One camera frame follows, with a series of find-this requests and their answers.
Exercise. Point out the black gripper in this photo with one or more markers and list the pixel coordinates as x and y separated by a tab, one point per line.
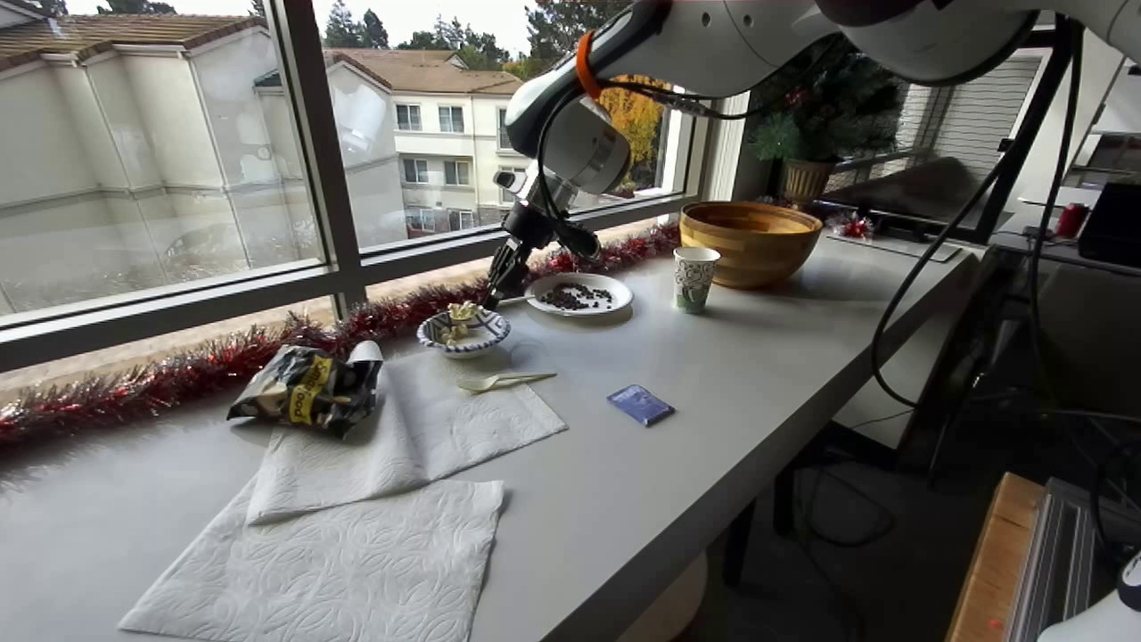
532	223

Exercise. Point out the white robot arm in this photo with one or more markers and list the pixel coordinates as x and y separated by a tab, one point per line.
721	46

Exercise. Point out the patterned paper cup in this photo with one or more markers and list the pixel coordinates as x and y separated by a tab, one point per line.
693	277

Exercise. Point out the white plate with dark bits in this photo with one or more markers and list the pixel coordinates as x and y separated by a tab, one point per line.
580	293

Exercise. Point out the white popcorn pieces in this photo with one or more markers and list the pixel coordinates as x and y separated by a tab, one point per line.
463	323

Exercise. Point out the blue patterned paper bowl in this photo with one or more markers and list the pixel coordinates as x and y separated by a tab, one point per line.
483	339

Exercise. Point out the cream plastic fork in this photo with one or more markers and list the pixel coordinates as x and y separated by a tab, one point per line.
504	378

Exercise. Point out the near white paper towel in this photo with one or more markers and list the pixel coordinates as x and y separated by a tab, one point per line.
426	430

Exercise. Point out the white paper towel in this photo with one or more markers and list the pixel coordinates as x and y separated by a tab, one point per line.
401	569
426	430

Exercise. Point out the blue card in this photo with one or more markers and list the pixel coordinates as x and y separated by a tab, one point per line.
641	404

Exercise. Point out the crumpled snack bag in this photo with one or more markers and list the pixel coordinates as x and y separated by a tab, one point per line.
315	388

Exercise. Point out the large wooden bowl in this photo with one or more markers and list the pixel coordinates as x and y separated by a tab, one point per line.
760	242

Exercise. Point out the far white paper towel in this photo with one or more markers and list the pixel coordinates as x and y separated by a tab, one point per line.
401	569

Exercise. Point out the red tinsel garland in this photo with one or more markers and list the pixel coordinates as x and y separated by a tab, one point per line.
155	385

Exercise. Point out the aluminium rail frame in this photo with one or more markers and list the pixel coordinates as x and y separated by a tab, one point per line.
1078	547

